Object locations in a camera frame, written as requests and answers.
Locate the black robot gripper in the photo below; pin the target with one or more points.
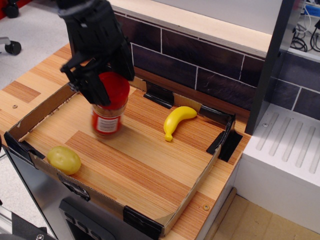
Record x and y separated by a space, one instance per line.
96 40

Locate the yellow toy banana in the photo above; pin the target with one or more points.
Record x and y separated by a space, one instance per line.
174 118

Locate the office chair caster wheel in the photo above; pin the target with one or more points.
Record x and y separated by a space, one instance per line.
11 47

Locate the light wooden shelf ledge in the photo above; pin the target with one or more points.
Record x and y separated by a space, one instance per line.
219 32

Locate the red-lidded spice bottle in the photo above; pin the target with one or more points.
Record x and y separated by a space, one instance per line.
106 120

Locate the white sink drainboard unit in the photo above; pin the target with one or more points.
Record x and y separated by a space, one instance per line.
280 167

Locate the black oven control panel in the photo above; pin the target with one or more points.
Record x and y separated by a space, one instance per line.
91 223

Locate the dark grey vertical post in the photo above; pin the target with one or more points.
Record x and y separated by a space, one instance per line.
285 27

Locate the yellow toy potato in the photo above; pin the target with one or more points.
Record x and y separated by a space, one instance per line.
64 159

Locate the cardboard fence with black tape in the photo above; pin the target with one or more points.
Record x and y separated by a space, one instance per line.
158 189

